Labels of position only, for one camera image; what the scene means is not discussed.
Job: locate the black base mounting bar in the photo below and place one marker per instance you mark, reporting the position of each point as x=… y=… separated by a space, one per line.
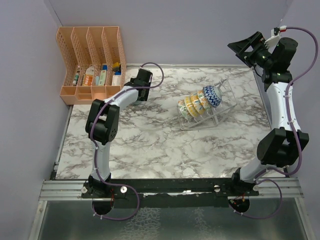
x=165 y=192

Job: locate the yellow flower bowl back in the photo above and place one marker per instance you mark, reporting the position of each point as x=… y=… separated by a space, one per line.
x=204 y=102

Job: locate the blue orange floral bowl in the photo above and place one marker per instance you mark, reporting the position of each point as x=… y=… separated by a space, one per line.
x=197 y=104

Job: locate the red patterned bowl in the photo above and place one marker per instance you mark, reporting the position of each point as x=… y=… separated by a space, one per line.
x=213 y=95

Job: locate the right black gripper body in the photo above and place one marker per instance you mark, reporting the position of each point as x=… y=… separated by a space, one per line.
x=263 y=59

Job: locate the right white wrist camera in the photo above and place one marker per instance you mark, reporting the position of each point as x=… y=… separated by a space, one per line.
x=275 y=36

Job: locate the white wire dish rack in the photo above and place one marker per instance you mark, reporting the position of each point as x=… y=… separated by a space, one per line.
x=214 y=116

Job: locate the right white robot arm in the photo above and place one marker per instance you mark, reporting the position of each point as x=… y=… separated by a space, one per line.
x=284 y=144

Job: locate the orange plastic file organizer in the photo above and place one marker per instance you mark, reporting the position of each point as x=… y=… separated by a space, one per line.
x=95 y=62

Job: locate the aluminium frame rail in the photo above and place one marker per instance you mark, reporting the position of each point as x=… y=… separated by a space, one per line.
x=70 y=190

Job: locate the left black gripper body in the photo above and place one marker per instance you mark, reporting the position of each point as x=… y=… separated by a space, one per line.
x=144 y=98

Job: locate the yellow flower bowl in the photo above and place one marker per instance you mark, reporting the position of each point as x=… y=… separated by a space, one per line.
x=204 y=102
x=184 y=110

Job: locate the light teal bowl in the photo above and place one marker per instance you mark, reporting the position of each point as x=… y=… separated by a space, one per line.
x=137 y=103

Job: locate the yellow dotted sun bowl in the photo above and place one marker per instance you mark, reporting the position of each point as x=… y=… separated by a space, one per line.
x=190 y=107

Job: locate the yellow flower bowl front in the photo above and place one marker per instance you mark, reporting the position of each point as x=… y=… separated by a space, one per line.
x=184 y=110

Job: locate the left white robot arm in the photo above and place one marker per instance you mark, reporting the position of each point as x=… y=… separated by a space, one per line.
x=102 y=127

